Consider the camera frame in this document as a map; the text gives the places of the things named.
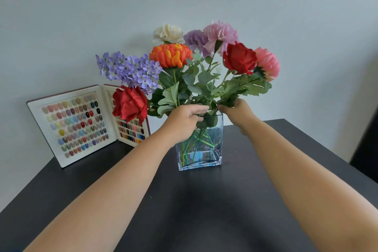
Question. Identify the coral pink fabric flower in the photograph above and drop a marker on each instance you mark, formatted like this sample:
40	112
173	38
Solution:
268	62

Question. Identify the white nail sample display book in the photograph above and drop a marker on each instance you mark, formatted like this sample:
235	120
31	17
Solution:
37	113

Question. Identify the person's right forearm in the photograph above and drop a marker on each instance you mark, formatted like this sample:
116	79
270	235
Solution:
304	189

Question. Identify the person's right hand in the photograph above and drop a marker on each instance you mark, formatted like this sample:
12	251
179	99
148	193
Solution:
240	116

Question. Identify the red fabric rose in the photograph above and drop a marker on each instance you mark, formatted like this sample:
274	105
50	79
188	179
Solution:
130	104
239	58

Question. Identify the person's right thumb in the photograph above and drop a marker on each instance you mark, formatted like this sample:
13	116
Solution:
225	109

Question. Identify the square clear glass vase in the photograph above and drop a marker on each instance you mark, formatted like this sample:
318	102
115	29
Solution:
213	150

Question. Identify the lilac fabric hydrangea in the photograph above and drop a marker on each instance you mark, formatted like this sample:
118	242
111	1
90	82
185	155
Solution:
130	70

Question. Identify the purple fabric carnation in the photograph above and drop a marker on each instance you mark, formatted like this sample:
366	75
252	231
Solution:
195	40

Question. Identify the pink fabric carnation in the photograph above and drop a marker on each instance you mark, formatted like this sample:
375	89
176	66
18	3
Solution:
221	32

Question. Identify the green eucalyptus sprig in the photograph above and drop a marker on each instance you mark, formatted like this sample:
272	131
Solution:
203	79

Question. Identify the white fabric carnation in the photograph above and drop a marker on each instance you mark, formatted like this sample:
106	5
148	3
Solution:
167	34

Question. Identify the orange fabric chrysanthemum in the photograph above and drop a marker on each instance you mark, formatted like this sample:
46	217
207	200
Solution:
170	55

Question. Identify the person's left forearm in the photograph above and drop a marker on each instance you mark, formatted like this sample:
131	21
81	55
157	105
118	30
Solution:
112	195

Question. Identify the person's left hand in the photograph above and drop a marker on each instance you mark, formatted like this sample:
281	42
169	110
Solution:
178	122

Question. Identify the person's left thumb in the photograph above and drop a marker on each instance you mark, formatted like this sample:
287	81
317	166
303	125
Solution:
197	109

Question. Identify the rows of colourful nail tips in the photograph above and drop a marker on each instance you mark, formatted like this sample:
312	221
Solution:
76	124

